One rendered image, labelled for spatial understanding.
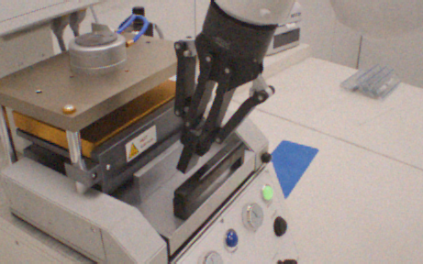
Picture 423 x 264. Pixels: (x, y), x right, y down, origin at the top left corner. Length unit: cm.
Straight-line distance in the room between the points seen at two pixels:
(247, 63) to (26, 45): 40
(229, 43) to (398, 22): 18
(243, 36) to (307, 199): 57
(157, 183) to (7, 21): 32
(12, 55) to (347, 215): 69
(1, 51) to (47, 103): 22
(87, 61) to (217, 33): 21
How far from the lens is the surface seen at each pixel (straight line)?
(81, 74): 62
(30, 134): 66
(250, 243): 69
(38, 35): 77
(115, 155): 55
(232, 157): 61
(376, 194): 102
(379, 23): 36
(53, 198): 57
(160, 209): 58
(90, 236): 54
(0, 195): 73
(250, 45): 46
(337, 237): 88
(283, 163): 107
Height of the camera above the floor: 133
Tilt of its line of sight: 30 degrees down
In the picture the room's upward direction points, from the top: straight up
